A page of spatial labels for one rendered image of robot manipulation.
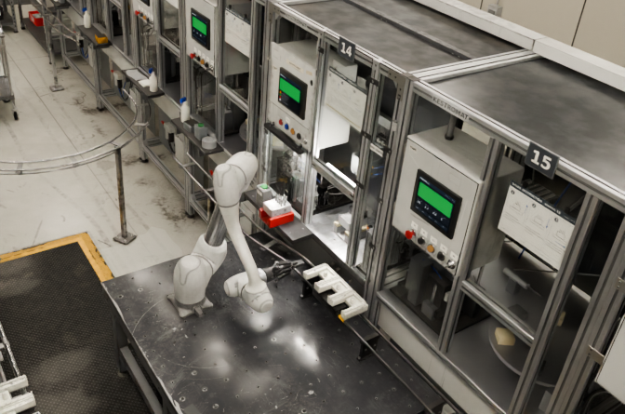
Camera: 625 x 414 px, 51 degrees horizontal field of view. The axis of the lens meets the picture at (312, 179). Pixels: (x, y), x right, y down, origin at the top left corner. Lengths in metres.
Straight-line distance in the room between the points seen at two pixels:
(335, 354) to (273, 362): 0.30
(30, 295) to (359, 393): 2.44
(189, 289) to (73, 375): 1.09
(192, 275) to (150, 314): 0.31
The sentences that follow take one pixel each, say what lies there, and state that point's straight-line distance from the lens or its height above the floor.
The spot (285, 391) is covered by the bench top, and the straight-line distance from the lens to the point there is 3.10.
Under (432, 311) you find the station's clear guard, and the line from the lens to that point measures 3.03.
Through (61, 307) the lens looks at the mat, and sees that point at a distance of 4.58.
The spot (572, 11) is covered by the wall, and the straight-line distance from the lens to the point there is 6.59.
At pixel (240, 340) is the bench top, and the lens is 3.31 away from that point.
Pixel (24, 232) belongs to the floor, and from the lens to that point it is 5.31.
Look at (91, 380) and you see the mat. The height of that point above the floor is 0.01.
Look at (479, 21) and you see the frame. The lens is 3.49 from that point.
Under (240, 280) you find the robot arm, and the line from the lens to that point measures 3.24.
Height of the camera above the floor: 3.04
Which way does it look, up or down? 31 degrees down
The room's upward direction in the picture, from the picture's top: 6 degrees clockwise
